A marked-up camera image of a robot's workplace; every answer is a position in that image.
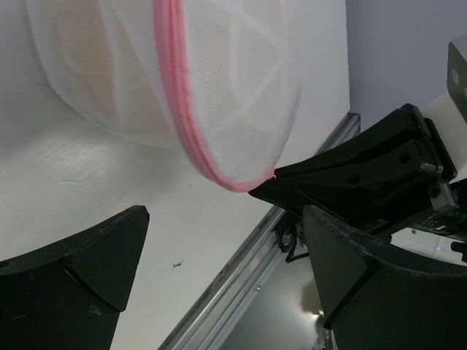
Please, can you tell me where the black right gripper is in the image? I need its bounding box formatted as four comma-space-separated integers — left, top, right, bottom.
250, 104, 466, 233

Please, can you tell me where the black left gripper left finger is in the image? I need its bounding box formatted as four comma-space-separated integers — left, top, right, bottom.
1, 206, 150, 349

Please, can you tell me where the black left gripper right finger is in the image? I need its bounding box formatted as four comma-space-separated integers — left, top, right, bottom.
303, 206, 466, 349

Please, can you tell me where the white mesh laundry bag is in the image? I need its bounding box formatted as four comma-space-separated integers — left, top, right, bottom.
26, 1, 302, 192

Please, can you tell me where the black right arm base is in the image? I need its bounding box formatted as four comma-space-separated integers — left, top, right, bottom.
274, 213, 309, 263

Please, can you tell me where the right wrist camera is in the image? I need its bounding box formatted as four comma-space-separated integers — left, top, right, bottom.
422, 35, 466, 181

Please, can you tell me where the aluminium mounting rail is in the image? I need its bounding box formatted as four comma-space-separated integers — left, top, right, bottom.
156, 112, 362, 350

